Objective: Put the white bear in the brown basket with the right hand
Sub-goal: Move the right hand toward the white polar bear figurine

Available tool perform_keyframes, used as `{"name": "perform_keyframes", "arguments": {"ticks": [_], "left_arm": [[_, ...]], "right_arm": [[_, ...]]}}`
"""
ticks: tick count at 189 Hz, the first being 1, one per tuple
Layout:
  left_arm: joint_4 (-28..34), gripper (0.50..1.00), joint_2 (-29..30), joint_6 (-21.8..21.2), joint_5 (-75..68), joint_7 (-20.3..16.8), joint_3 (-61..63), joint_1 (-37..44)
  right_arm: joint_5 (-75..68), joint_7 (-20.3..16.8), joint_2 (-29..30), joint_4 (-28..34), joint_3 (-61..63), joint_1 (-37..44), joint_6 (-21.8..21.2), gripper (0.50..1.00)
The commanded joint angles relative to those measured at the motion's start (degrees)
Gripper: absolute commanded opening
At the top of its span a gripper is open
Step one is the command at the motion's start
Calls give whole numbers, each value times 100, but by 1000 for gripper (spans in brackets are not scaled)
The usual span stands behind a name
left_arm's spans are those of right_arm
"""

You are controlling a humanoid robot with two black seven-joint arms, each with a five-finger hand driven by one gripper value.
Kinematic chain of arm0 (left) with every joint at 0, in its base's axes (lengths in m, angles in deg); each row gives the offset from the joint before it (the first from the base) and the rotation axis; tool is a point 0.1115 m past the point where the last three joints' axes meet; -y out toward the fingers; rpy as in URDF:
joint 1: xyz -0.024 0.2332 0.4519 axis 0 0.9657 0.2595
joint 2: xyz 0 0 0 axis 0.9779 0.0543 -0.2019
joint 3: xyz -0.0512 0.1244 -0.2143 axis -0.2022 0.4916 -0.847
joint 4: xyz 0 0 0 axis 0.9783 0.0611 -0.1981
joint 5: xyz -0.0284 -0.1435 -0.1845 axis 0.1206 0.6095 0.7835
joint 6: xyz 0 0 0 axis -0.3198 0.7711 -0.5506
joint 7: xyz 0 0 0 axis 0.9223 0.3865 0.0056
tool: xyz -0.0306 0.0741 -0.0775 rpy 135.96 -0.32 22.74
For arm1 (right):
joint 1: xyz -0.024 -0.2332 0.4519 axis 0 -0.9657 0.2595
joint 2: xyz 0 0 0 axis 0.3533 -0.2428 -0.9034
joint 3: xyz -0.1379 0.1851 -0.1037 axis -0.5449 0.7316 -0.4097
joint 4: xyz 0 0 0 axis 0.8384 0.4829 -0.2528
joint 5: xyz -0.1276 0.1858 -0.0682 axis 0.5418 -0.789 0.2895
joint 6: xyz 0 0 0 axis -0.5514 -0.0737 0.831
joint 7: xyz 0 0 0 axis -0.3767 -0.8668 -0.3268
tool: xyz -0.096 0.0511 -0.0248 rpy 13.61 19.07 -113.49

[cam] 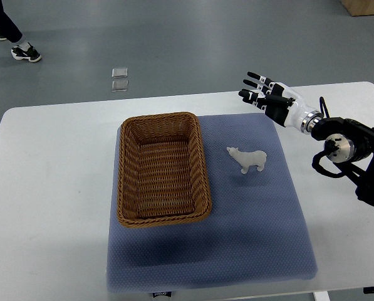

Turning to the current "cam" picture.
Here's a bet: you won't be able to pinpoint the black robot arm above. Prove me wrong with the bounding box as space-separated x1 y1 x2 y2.
311 117 374 207

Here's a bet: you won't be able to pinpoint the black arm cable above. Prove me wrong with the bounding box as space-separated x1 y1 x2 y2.
318 96 330 119

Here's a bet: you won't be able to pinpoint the white polar bear figurine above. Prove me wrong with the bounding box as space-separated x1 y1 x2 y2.
226 147 267 174

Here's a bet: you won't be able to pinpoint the black label tag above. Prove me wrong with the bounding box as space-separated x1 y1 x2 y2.
152 292 172 298

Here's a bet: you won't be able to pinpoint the wooden box corner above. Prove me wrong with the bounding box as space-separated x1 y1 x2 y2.
341 0 374 16

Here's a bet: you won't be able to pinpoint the black white sneaker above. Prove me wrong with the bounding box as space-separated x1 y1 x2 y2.
11 45 42 63

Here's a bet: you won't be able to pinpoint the brown wicker basket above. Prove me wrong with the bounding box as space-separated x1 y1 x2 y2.
117 112 212 228

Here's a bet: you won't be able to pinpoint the upper metal floor plate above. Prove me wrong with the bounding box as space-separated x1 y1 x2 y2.
112 67 128 78

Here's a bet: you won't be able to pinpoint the blue quilted mat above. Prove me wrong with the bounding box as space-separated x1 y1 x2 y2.
106 113 317 293

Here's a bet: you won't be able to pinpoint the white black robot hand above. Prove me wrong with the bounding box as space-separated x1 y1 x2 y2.
239 71 324 134

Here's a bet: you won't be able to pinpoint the person's leg dark trousers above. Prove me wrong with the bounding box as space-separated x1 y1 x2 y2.
0 0 23 43

